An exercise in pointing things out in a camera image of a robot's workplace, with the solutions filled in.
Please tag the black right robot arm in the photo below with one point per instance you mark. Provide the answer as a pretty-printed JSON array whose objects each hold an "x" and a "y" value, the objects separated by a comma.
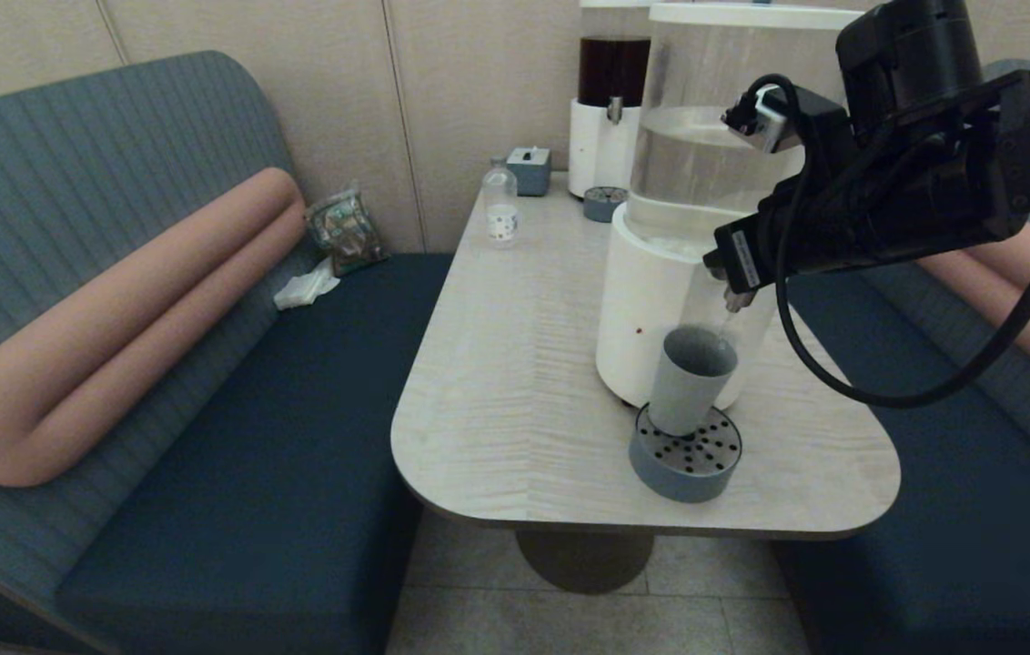
[{"x": 979, "y": 109}]

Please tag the crumpled white tissue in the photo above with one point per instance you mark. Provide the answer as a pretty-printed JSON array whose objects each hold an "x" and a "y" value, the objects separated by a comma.
[{"x": 301, "y": 289}]

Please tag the patterned snack bag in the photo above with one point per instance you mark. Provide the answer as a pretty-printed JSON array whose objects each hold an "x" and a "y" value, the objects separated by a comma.
[{"x": 347, "y": 230}]

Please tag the blue-grey tissue box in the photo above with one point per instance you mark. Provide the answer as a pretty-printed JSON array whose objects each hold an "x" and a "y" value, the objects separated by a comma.
[{"x": 529, "y": 175}]

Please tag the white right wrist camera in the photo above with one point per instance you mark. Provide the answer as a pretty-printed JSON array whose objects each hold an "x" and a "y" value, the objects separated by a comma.
[{"x": 765, "y": 123}]

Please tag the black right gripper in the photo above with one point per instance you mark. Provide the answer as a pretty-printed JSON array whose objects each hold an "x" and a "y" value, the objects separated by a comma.
[{"x": 824, "y": 227}]

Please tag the large blue drip tray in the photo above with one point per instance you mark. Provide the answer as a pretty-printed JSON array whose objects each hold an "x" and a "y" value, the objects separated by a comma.
[{"x": 679, "y": 482}]

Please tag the white dispenser lid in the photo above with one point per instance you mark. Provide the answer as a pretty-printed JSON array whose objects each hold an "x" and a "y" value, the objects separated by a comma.
[{"x": 752, "y": 15}]

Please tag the small steel dispenser tap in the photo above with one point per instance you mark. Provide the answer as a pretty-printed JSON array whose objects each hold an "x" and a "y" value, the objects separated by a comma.
[{"x": 613, "y": 109}]

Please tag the grey plastic cup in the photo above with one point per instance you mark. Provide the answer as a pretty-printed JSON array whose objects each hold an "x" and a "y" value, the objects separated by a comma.
[{"x": 688, "y": 391}]

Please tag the large clear water dispenser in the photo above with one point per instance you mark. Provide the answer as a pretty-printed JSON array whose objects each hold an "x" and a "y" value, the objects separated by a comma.
[{"x": 661, "y": 300}]

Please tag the small blue drip tray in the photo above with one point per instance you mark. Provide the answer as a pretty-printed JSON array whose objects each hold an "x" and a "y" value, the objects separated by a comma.
[{"x": 600, "y": 209}]

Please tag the large steel dispenser tap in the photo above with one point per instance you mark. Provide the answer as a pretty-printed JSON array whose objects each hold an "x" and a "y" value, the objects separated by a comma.
[{"x": 740, "y": 300}]

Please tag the ribbed table pedestal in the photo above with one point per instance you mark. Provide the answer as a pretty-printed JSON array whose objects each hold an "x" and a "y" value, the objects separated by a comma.
[{"x": 583, "y": 559}]

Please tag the blue upholstered bench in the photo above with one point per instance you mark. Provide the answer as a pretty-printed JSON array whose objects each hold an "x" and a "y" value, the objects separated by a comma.
[
  {"x": 934, "y": 473},
  {"x": 251, "y": 455}
]

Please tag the small clear bottle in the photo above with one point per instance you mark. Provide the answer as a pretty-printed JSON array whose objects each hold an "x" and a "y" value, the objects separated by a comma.
[{"x": 499, "y": 202}]

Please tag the dark drink dispenser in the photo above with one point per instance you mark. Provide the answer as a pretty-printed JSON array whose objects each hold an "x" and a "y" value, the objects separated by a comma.
[{"x": 592, "y": 146}]

